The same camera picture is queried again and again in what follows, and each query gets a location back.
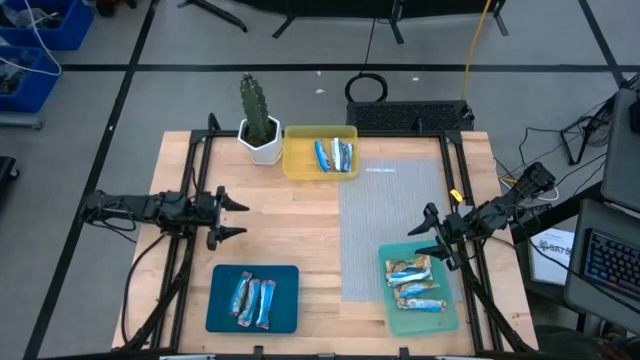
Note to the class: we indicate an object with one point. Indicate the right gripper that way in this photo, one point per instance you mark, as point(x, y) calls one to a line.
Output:
point(455, 227)

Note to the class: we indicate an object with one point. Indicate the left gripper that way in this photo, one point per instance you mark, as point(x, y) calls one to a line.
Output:
point(210, 215)

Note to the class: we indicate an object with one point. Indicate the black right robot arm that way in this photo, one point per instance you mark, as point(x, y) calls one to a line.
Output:
point(505, 207)

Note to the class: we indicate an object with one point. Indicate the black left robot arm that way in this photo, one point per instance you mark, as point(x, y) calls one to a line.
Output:
point(125, 207)

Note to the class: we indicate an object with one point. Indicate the grey woven mat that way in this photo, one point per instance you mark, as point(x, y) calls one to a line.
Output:
point(375, 210)

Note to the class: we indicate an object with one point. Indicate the white hexagonal plant pot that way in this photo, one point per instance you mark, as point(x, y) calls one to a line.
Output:
point(265, 152)

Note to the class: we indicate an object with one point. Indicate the teal translucent plastic bin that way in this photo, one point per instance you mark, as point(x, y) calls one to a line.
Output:
point(425, 324)

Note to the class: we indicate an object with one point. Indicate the dark blue plastic bin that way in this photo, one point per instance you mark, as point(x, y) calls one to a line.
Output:
point(285, 290)

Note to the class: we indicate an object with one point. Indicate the yellow translucent plastic bin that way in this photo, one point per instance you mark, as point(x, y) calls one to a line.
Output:
point(300, 160)

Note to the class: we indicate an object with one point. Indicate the green cactus plant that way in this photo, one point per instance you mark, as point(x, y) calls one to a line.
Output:
point(254, 107)

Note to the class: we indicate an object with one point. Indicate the white printed paper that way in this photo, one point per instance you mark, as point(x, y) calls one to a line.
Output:
point(550, 265)

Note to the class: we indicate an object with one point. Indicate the black perforated metal case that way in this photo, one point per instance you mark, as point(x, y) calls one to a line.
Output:
point(410, 116)

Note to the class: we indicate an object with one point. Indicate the grey desk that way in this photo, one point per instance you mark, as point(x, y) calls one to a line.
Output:
point(605, 215)

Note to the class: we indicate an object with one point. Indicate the black backlit keyboard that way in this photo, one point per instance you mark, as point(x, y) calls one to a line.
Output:
point(610, 260)

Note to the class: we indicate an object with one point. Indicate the black stand leg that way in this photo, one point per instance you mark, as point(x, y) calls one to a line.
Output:
point(215, 14)

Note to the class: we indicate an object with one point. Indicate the blue plastic storage crate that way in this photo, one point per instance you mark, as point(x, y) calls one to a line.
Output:
point(42, 90)
point(75, 30)

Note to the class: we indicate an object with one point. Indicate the black chair base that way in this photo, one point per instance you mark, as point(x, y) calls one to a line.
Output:
point(6, 167)

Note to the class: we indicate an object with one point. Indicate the grey cart base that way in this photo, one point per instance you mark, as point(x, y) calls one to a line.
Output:
point(20, 120)

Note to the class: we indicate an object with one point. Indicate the black partition screen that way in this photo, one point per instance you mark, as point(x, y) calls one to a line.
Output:
point(350, 6)

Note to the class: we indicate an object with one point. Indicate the black aluminium table frame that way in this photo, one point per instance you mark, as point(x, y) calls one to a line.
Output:
point(452, 137)

